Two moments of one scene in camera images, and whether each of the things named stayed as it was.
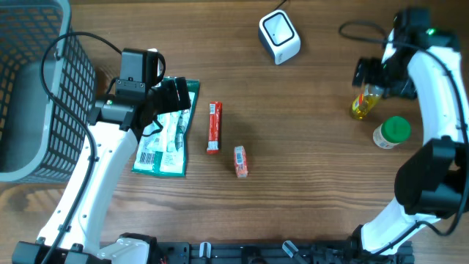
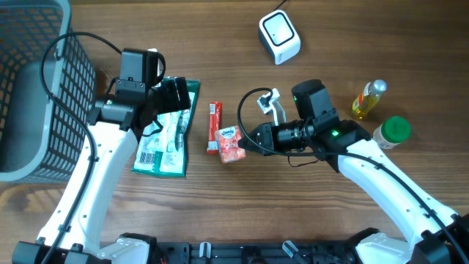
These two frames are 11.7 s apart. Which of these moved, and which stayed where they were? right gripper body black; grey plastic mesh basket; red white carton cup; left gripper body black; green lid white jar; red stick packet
Moved: right gripper body black; red white carton cup
Stayed: left gripper body black; red stick packet; grey plastic mesh basket; green lid white jar
